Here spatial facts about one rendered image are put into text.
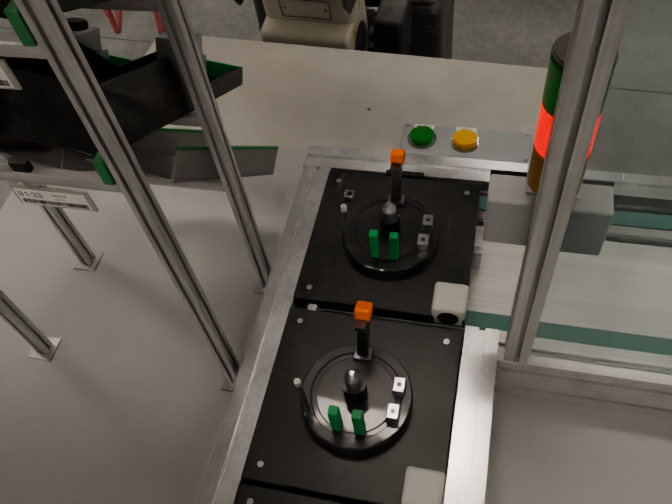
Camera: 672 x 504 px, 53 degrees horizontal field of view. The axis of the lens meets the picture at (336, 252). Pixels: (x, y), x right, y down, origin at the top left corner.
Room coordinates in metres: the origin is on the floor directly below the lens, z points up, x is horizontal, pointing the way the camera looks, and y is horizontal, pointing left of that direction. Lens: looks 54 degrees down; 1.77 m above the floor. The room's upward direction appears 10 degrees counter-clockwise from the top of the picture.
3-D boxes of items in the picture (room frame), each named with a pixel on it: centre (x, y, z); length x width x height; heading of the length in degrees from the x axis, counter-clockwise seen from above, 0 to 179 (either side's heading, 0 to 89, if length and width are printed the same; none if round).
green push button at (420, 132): (0.78, -0.17, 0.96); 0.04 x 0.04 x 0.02
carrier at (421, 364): (0.34, 0.01, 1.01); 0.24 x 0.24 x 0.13; 69
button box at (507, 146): (0.75, -0.24, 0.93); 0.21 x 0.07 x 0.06; 69
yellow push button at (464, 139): (0.75, -0.24, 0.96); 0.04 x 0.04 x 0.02
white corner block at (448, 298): (0.45, -0.14, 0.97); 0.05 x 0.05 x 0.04; 69
